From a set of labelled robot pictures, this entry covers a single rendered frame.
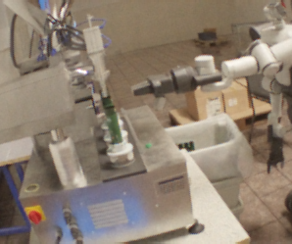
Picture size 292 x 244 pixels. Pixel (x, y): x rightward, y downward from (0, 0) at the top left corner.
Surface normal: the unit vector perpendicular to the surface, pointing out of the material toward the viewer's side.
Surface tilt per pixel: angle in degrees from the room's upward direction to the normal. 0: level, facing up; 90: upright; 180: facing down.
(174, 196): 90
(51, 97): 90
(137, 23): 90
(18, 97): 90
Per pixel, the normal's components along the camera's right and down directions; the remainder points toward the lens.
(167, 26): 0.15, 0.29
